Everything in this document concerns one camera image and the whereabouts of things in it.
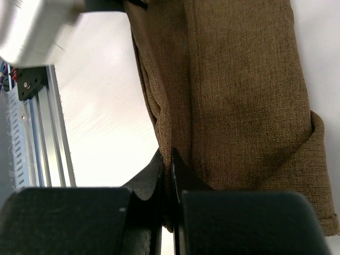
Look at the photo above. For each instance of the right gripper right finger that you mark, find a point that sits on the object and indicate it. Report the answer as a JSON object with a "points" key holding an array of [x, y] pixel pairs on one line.
{"points": [[208, 221]]}

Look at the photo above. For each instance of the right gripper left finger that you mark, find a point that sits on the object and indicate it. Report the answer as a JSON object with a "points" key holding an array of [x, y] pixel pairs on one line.
{"points": [[125, 220]]}

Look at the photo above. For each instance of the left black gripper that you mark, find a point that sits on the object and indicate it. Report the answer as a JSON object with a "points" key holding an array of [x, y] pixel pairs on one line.
{"points": [[111, 5]]}

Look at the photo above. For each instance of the brown cloth napkin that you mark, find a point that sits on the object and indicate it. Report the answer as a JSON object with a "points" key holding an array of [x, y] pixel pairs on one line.
{"points": [[223, 84]]}

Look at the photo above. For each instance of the front aluminium rail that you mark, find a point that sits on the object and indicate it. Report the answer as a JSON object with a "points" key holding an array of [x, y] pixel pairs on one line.
{"points": [[49, 160]]}

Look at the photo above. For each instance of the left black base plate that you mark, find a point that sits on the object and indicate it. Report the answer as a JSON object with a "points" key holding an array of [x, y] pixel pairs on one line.
{"points": [[30, 81]]}

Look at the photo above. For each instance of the slotted cable duct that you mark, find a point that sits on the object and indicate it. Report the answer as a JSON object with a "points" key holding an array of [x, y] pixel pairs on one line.
{"points": [[17, 169]]}

